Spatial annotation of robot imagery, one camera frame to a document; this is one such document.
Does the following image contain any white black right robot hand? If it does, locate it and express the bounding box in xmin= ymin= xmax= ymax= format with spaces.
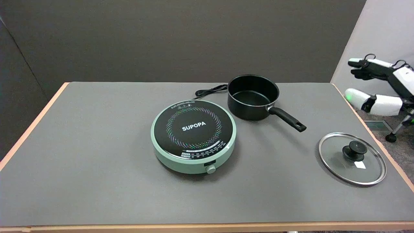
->
xmin=348 ymin=58 xmax=394 ymax=81

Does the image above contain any glass pot lid black knob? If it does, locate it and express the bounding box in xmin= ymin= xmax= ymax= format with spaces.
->
xmin=319 ymin=132 xmax=387 ymax=186

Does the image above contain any grey floor vent grille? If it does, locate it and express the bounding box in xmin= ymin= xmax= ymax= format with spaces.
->
xmin=363 ymin=120 xmax=394 ymax=132

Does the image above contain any metal stand leg with caster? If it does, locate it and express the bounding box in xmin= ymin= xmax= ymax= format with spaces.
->
xmin=386 ymin=109 xmax=414 ymax=143

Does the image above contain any green round induction cooker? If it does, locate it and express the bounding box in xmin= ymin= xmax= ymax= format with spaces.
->
xmin=150 ymin=99 xmax=237 ymax=175

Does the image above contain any black saucepan with handle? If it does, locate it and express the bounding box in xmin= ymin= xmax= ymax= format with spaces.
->
xmin=227 ymin=74 xmax=307 ymax=133

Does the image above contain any black power cable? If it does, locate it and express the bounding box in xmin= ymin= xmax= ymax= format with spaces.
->
xmin=194 ymin=84 xmax=229 ymax=99

